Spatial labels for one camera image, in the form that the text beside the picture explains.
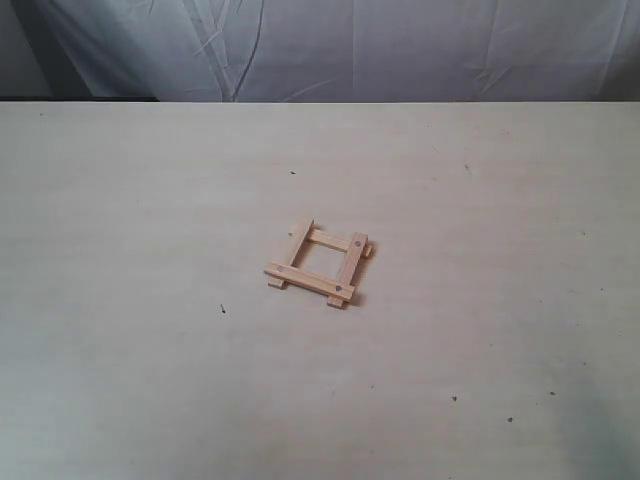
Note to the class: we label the white backdrop cloth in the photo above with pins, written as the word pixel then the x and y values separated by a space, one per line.
pixel 321 51

